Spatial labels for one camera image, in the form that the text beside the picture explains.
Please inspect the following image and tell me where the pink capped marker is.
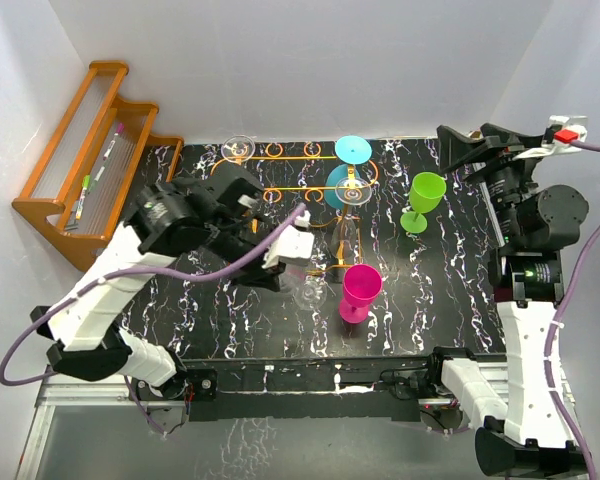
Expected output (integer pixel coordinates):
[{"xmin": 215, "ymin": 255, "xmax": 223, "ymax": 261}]
[{"xmin": 103, "ymin": 123, "xmax": 124, "ymax": 162}]

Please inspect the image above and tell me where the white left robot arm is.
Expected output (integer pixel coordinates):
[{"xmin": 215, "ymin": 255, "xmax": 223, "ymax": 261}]
[{"xmin": 31, "ymin": 163, "xmax": 306, "ymax": 399}]

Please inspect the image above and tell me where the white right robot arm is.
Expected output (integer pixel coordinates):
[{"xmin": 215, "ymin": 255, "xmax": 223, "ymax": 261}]
[{"xmin": 425, "ymin": 115, "xmax": 589, "ymax": 479}]

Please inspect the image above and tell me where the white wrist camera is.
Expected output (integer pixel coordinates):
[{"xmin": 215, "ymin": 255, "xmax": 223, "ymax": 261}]
[
  {"xmin": 514, "ymin": 115, "xmax": 588, "ymax": 160},
  {"xmin": 262, "ymin": 210, "xmax": 315, "ymax": 269}
]

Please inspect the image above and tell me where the orange wooden shelf rack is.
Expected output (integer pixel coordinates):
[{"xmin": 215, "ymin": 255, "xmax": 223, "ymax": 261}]
[{"xmin": 12, "ymin": 60, "xmax": 184, "ymax": 271}]

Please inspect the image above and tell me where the green capped marker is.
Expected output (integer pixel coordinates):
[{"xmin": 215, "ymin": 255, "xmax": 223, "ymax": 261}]
[{"xmin": 75, "ymin": 174, "xmax": 91, "ymax": 221}]

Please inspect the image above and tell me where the gold wire wine glass rack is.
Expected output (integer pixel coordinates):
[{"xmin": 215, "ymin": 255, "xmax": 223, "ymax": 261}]
[{"xmin": 212, "ymin": 138, "xmax": 381, "ymax": 279}]

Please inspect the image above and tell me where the magenta plastic wine glass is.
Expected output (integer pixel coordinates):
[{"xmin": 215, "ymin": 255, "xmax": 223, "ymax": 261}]
[{"xmin": 339, "ymin": 264, "xmax": 383, "ymax": 324}]

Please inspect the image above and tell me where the clear short wine glass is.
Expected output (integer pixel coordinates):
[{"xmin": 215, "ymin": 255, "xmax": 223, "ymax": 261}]
[{"xmin": 279, "ymin": 265, "xmax": 327, "ymax": 311}]

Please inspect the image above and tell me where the aluminium base frame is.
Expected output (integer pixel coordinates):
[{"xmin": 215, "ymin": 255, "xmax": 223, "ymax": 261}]
[{"xmin": 17, "ymin": 349, "xmax": 597, "ymax": 480}]

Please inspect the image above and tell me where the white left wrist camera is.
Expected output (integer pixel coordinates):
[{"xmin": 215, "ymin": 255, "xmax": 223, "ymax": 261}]
[{"xmin": 262, "ymin": 210, "xmax": 315, "ymax": 269}]

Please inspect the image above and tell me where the teal plastic wine glass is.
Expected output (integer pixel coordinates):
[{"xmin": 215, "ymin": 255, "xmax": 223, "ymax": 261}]
[{"xmin": 324, "ymin": 135, "xmax": 372, "ymax": 210}]

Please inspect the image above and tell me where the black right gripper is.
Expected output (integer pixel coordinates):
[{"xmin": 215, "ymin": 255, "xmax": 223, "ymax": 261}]
[{"xmin": 439, "ymin": 123, "xmax": 547, "ymax": 247}]

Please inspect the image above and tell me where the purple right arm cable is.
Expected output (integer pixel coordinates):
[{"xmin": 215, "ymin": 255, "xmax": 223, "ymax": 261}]
[{"xmin": 539, "ymin": 139, "xmax": 600, "ymax": 480}]

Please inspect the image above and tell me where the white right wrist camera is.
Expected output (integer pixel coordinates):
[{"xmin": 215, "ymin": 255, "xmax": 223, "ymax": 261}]
[{"xmin": 514, "ymin": 115, "xmax": 588, "ymax": 160}]

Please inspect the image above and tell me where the green plastic wine glass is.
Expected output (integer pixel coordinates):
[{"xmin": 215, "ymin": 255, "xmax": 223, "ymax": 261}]
[{"xmin": 400, "ymin": 172, "xmax": 446, "ymax": 234}]

